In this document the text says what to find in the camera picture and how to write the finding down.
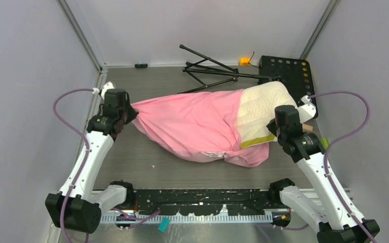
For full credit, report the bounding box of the cream textured pillow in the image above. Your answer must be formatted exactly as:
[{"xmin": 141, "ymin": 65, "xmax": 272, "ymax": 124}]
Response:
[{"xmin": 235, "ymin": 81, "xmax": 296, "ymax": 149}]

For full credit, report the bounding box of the pink pillowcase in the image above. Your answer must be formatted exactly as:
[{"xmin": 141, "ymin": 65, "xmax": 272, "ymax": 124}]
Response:
[{"xmin": 132, "ymin": 90, "xmax": 269, "ymax": 168}]

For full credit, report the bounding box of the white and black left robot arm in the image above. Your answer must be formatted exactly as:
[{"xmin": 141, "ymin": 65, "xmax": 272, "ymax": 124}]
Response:
[{"xmin": 45, "ymin": 88, "xmax": 138, "ymax": 234}]

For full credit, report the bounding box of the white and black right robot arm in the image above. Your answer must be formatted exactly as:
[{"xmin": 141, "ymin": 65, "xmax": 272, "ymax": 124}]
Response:
[{"xmin": 267, "ymin": 105, "xmax": 380, "ymax": 242}]

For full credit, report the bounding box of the wooden block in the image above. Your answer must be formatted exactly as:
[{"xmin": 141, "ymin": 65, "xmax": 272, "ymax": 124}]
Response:
[{"xmin": 302, "ymin": 124, "xmax": 314, "ymax": 132}]

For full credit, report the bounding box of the green small block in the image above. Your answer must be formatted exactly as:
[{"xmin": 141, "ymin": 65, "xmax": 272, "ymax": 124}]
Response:
[{"xmin": 321, "ymin": 137, "xmax": 329, "ymax": 150}]

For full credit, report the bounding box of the black perforated music stand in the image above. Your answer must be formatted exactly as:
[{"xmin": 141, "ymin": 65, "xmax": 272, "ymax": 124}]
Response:
[{"xmin": 179, "ymin": 44, "xmax": 315, "ymax": 104}]

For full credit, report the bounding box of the orange yellow small device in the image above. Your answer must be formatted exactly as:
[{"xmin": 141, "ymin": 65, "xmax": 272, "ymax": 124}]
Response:
[{"xmin": 239, "ymin": 58, "xmax": 251, "ymax": 66}]

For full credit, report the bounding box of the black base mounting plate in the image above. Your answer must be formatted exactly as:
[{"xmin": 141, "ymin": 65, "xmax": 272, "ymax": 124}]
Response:
[{"xmin": 115, "ymin": 189, "xmax": 291, "ymax": 216}]

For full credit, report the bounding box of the teal tape piece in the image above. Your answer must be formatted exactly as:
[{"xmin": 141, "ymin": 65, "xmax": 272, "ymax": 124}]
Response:
[{"xmin": 158, "ymin": 217, "xmax": 171, "ymax": 233}]

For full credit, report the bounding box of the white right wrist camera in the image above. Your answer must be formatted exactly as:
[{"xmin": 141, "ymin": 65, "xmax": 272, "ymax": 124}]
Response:
[{"xmin": 297, "ymin": 95, "xmax": 317, "ymax": 123}]

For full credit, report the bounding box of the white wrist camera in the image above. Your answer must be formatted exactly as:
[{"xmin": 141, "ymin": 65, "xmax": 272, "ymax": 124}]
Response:
[
  {"xmin": 297, "ymin": 95, "xmax": 317, "ymax": 123},
  {"xmin": 92, "ymin": 82, "xmax": 115, "ymax": 100}
]

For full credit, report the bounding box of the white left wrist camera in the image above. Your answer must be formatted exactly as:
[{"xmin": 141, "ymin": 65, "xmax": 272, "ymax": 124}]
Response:
[{"xmin": 92, "ymin": 82, "xmax": 115, "ymax": 100}]

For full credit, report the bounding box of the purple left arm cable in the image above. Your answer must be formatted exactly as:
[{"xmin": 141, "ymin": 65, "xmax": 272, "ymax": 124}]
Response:
[{"xmin": 53, "ymin": 88, "xmax": 101, "ymax": 243}]

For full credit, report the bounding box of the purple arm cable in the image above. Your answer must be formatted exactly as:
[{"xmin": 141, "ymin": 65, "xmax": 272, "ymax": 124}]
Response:
[
  {"xmin": 306, "ymin": 90, "xmax": 378, "ymax": 243},
  {"xmin": 53, "ymin": 88, "xmax": 101, "ymax": 243}
]

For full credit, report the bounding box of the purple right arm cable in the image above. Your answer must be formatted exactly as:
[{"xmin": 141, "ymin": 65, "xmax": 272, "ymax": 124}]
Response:
[{"xmin": 306, "ymin": 90, "xmax": 378, "ymax": 243}]

